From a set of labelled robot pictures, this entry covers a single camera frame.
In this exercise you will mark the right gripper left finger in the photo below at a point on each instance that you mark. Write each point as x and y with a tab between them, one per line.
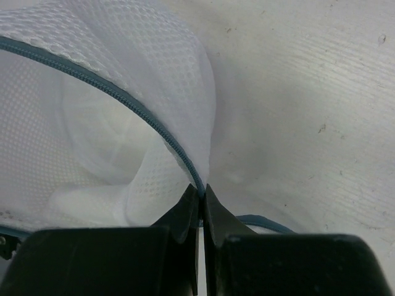
161	259

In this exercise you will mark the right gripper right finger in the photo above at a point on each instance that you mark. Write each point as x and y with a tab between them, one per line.
253	256

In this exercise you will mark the white mesh laundry bag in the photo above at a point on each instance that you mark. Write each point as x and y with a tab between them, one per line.
107	112

